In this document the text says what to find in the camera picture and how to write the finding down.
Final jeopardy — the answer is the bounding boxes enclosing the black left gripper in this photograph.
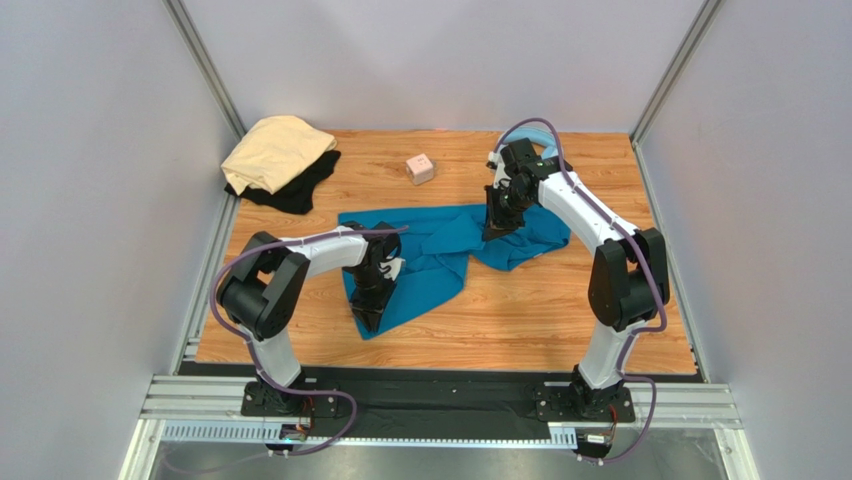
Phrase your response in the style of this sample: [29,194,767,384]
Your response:
[350,265,398,332]

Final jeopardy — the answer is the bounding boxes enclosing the blue t shirt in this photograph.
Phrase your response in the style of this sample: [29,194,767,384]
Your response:
[338,204,571,340]

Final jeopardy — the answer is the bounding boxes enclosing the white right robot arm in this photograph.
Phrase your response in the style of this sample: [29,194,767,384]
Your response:
[483,153,669,420]

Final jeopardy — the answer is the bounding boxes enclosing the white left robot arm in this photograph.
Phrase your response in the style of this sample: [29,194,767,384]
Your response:
[209,222,404,416]

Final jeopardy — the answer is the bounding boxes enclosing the light blue headphones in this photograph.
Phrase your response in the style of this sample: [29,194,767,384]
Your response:
[493,126,558,158]

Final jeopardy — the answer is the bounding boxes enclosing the pink cube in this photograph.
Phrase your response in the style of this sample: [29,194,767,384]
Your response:
[405,154,436,185]

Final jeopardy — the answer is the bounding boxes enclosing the black t shirt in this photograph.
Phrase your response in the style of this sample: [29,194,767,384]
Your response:
[224,150,341,215]

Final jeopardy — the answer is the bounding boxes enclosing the beige t shirt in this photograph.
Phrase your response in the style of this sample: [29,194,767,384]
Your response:
[221,115,337,194]

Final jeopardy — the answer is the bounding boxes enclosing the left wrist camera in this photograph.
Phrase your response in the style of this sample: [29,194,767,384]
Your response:
[379,257,405,281]

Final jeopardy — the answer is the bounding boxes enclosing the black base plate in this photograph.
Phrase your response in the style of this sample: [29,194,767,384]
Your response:
[178,361,637,441]

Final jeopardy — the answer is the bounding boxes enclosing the aluminium frame rail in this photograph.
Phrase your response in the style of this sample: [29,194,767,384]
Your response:
[120,365,758,479]

